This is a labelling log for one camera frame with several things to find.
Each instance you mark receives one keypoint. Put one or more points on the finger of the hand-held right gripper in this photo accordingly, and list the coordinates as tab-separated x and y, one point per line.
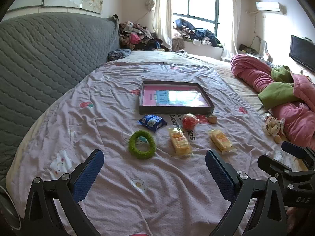
270	163
291	148

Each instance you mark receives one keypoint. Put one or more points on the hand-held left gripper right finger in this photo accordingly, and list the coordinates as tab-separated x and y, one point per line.
219	174

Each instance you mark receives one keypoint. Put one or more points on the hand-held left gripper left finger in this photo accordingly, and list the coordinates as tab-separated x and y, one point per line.
88	177

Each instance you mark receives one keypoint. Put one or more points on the yellow cake packet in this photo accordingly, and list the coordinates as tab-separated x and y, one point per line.
181	142
221	141

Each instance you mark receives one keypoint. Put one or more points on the brown walnut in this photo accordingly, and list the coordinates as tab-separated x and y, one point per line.
212	119

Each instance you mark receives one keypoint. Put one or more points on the colourful toy egg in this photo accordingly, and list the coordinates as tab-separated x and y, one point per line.
190	121
267	116

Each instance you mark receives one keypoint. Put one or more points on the dark shallow cardboard box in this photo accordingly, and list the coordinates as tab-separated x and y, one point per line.
172	110

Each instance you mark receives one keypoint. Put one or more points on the blue snack packet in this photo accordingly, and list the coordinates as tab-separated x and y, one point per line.
151	122

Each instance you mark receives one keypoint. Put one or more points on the small tan nut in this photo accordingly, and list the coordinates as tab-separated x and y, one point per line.
277	139

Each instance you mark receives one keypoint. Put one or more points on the small beige plush toy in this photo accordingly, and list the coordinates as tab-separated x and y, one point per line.
272	125

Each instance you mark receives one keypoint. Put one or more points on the green blanket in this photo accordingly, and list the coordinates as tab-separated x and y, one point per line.
278	91

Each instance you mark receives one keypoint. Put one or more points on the pink strawberry printed sheet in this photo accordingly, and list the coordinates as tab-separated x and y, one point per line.
147	189

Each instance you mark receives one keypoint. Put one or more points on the pink quilt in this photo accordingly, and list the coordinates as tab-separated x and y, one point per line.
251	73

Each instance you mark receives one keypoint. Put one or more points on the black television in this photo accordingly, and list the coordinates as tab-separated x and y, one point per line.
301	51

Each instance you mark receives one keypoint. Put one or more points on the cluttered side desk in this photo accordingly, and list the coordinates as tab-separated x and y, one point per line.
248	49

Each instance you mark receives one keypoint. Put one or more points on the beige bed sheet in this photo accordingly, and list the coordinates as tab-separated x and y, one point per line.
196	61

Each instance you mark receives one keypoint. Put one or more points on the grey quilted headboard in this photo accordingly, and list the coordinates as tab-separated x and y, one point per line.
49	61

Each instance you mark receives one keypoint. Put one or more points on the dark blue patterned cloth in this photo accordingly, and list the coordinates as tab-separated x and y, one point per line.
118	54

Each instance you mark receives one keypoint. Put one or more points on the cream curtain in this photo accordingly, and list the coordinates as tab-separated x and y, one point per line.
233	29
163	17

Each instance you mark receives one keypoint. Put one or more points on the beige folded cloth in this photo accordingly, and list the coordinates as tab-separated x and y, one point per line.
178	44

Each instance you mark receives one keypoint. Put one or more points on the pile of dark clothes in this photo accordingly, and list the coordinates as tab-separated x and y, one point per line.
196	33

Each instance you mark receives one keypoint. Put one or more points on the white air conditioner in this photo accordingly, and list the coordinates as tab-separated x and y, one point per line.
269	7

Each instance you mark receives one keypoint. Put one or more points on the pile of mixed clothes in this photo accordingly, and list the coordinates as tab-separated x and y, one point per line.
137	36

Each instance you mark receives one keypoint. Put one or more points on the dark framed window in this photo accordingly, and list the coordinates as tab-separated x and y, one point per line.
201	2

